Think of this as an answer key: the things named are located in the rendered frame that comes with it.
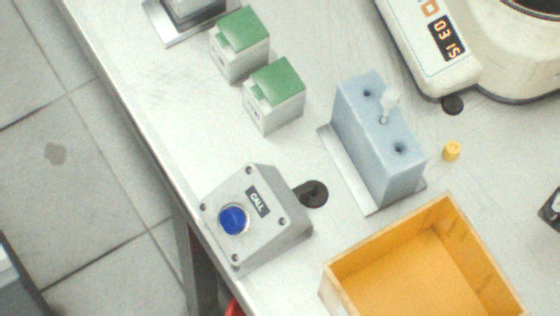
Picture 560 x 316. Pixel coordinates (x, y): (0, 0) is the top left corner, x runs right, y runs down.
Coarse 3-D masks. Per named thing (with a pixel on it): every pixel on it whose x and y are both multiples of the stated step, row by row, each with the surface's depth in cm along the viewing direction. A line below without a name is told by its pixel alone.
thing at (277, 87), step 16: (272, 64) 112; (288, 64) 112; (256, 80) 112; (272, 80) 112; (288, 80) 112; (256, 96) 111; (272, 96) 111; (288, 96) 111; (304, 96) 113; (256, 112) 114; (272, 112) 112; (288, 112) 115; (272, 128) 116
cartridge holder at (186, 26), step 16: (160, 0) 119; (224, 0) 118; (160, 16) 119; (176, 16) 117; (192, 16) 117; (208, 16) 119; (224, 16) 120; (160, 32) 119; (176, 32) 119; (192, 32) 119
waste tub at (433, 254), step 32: (448, 192) 105; (416, 224) 108; (448, 224) 109; (352, 256) 105; (384, 256) 113; (416, 256) 113; (448, 256) 113; (480, 256) 105; (320, 288) 109; (352, 288) 111; (384, 288) 111; (416, 288) 112; (448, 288) 112; (480, 288) 109; (512, 288) 102
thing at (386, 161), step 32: (352, 96) 108; (320, 128) 116; (352, 128) 110; (384, 128) 107; (352, 160) 115; (384, 160) 106; (416, 160) 106; (352, 192) 114; (384, 192) 109; (416, 192) 115
